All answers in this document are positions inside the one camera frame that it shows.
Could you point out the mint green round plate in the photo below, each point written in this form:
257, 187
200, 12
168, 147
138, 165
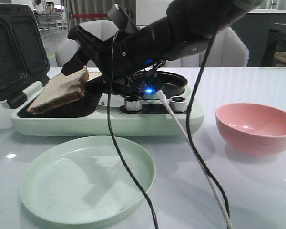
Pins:
83, 183

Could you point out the pink bowl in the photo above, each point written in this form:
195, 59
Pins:
252, 128

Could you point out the grey kitchen counter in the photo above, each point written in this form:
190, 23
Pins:
253, 29

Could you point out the right grey upholstered chair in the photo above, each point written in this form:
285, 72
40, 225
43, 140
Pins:
227, 50

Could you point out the round black frying pan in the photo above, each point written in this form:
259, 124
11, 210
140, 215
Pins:
174, 84

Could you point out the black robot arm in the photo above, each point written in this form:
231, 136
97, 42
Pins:
186, 30

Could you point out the white cabinet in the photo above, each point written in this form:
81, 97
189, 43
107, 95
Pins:
149, 11

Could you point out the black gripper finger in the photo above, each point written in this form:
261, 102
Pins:
102, 85
80, 56

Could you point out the red barrier belt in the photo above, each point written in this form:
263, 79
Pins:
101, 15

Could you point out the breakfast maker hinged lid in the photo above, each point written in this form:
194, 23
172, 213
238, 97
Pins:
23, 61

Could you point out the left silver control knob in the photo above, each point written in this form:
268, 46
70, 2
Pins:
133, 103

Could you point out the grey upholstered chair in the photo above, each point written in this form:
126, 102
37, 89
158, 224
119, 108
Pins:
102, 29
227, 50

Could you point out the bread slice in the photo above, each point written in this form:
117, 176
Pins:
93, 75
59, 91

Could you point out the left grey upholstered chair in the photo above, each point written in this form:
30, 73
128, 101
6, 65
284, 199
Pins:
102, 29

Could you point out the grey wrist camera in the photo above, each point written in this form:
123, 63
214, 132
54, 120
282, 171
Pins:
118, 15

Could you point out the right silver control knob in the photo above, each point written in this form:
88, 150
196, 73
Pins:
178, 104

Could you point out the silver control knob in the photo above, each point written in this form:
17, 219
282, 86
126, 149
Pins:
178, 104
133, 103

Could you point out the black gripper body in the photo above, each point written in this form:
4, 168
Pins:
120, 56

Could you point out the mint green breakfast maker base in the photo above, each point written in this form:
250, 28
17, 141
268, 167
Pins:
88, 116

